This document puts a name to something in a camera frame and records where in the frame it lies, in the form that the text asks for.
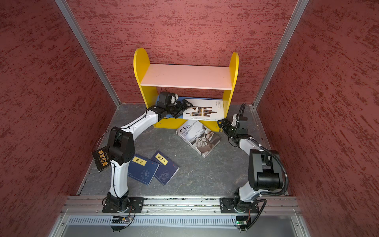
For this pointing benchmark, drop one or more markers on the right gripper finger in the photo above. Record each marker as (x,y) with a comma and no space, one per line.
(228,130)
(223,122)

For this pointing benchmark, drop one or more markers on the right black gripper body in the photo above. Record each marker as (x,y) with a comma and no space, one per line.
(233,129)

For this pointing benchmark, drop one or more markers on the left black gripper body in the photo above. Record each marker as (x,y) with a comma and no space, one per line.
(176,108)

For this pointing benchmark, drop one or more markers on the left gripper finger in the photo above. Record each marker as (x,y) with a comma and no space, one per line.
(186,104)
(182,114)

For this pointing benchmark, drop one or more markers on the white book with brown blocks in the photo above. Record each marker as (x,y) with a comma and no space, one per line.
(204,109)

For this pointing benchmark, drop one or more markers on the heritage culture photo book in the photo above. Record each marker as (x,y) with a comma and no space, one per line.
(199,137)

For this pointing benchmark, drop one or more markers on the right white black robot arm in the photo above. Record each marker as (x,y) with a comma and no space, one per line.
(267,175)

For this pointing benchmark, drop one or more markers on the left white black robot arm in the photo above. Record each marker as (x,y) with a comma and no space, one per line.
(121,148)

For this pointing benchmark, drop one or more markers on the yellow pink blue bookshelf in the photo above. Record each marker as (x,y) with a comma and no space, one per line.
(151,76)

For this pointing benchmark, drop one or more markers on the right dark blue booklet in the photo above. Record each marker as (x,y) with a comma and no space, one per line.
(166,169)

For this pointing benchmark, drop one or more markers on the dark blue booklet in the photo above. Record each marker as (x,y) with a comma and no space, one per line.
(142,169)
(166,169)

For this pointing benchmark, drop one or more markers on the left dark blue booklet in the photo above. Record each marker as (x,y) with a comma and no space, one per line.
(142,169)

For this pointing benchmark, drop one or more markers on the black book with gold letters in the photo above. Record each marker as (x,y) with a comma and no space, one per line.
(101,158)

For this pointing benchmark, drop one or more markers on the right green circuit board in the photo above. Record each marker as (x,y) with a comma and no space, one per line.
(242,221)

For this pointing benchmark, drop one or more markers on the green circuit board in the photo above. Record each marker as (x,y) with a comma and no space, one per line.
(121,220)
(242,221)

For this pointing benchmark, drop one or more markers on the left corner aluminium profile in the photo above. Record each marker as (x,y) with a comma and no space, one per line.
(74,25)

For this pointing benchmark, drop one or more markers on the corner aluminium profile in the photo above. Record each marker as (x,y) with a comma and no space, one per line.
(290,28)
(74,25)

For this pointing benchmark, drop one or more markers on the left green circuit board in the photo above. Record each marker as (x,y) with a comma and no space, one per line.
(121,220)

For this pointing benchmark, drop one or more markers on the right corner aluminium profile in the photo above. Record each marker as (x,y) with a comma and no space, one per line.
(290,28)

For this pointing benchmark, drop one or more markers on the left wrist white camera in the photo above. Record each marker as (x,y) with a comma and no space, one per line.
(172,98)

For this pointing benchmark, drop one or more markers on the wrist white camera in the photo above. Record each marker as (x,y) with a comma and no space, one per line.
(172,98)
(239,121)

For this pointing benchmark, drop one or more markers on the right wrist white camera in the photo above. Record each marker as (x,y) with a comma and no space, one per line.
(239,121)

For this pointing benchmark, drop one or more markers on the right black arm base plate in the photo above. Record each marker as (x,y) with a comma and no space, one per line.
(234,205)

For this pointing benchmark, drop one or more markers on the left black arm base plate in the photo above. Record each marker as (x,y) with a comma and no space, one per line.
(123,205)

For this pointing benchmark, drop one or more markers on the slotted white cable duct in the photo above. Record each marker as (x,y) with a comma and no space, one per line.
(167,221)

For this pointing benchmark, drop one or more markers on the aluminium mounting rail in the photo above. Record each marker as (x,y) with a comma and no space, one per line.
(176,205)

